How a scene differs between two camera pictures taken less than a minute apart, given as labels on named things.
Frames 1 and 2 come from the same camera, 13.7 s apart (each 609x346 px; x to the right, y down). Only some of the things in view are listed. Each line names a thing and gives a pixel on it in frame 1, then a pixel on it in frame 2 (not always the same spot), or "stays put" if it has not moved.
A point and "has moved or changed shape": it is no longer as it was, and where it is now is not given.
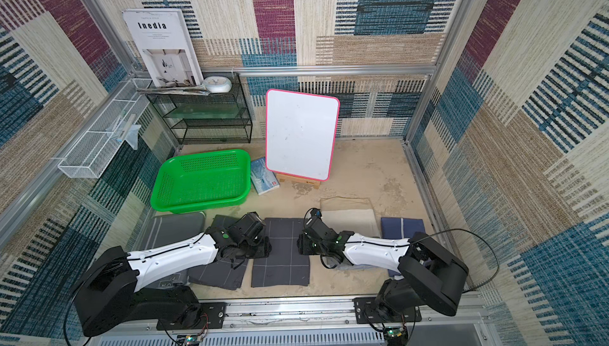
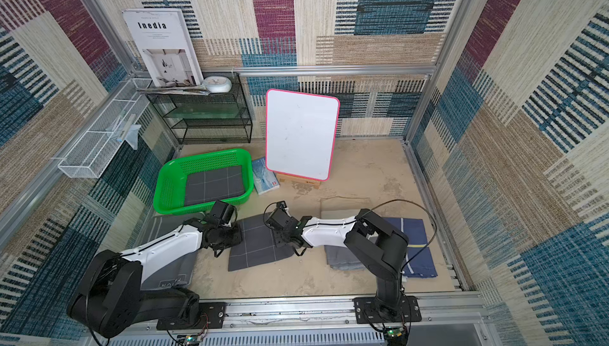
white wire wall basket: (89, 156) stays put
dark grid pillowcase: (224, 272) has moved or changed shape
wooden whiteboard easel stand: (297, 179) stays put
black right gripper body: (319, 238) -> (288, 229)
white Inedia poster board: (165, 40) stays put
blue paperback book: (263, 179) stays put
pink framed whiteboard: (300, 132) stays put
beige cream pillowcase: (350, 214) stays put
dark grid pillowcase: (284, 264) -> (214, 185)
